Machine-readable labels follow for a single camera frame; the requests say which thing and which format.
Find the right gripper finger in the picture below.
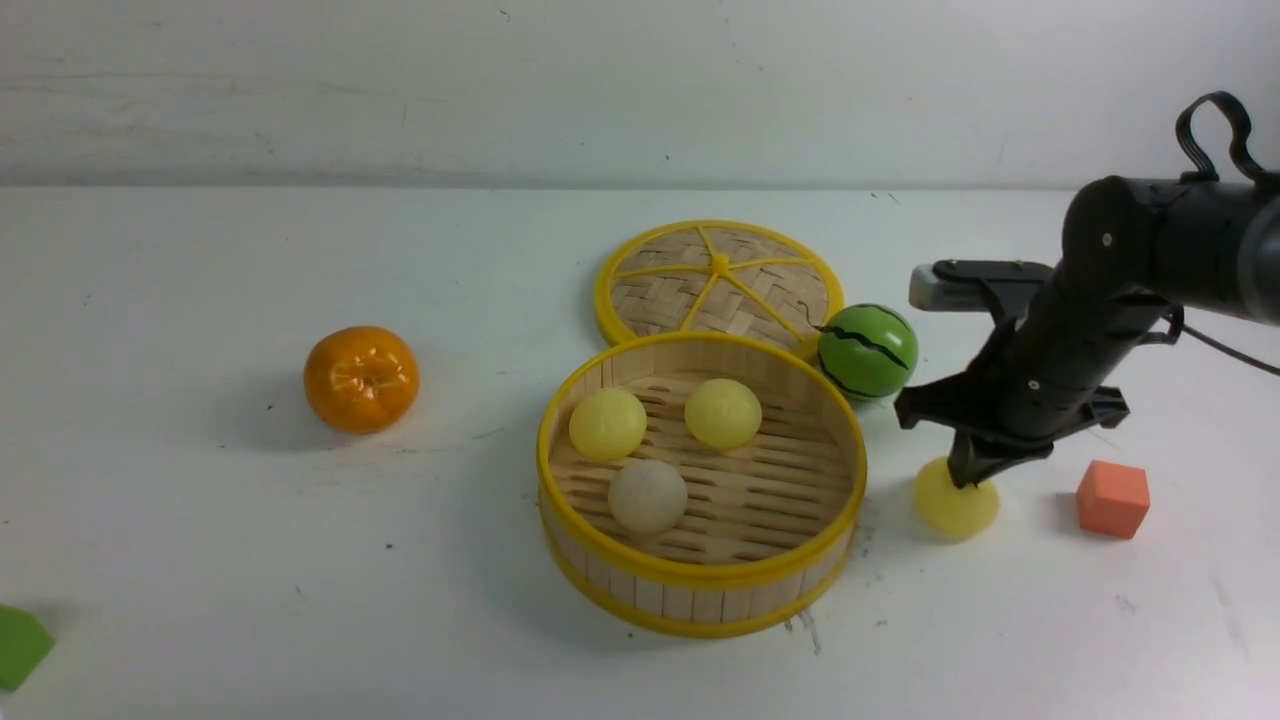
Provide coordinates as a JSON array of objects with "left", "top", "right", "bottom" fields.
[{"left": 947, "top": 430, "right": 1053, "bottom": 488}]

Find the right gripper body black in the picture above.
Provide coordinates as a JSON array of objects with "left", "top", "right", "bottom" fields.
[{"left": 893, "top": 281, "right": 1171, "bottom": 456}]

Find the yellow bun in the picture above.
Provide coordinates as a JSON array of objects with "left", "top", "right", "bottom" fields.
[
  {"left": 684, "top": 378, "right": 763, "bottom": 451},
  {"left": 570, "top": 387, "right": 648, "bottom": 462},
  {"left": 911, "top": 457, "right": 1001, "bottom": 542}
]

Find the white bun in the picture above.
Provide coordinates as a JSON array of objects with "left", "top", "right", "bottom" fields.
[{"left": 607, "top": 459, "right": 689, "bottom": 536}]

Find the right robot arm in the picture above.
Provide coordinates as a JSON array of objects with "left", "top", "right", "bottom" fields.
[{"left": 893, "top": 176, "right": 1277, "bottom": 487}]

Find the bamboo steamer tray yellow rim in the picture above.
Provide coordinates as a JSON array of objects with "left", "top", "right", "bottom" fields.
[{"left": 536, "top": 332, "right": 867, "bottom": 639}]

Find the woven bamboo steamer lid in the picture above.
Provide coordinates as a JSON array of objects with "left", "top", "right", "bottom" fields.
[{"left": 593, "top": 219, "right": 846, "bottom": 361}]

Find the orange foam cube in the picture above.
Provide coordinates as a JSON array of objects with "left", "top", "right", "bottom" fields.
[{"left": 1075, "top": 459, "right": 1151, "bottom": 541}]

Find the green toy watermelon ball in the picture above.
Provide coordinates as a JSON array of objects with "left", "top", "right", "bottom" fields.
[{"left": 817, "top": 304, "right": 919, "bottom": 402}]

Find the orange toy tangerine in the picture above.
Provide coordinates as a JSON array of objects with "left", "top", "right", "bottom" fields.
[{"left": 303, "top": 325, "right": 421, "bottom": 434}]

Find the green foam block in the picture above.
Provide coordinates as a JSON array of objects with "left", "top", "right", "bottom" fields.
[{"left": 0, "top": 603, "right": 56, "bottom": 693}]

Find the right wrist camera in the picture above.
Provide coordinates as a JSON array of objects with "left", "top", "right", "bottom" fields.
[{"left": 908, "top": 260, "right": 1053, "bottom": 322}]

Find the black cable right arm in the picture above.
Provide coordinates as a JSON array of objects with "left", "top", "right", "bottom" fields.
[{"left": 1140, "top": 91, "right": 1280, "bottom": 379}]

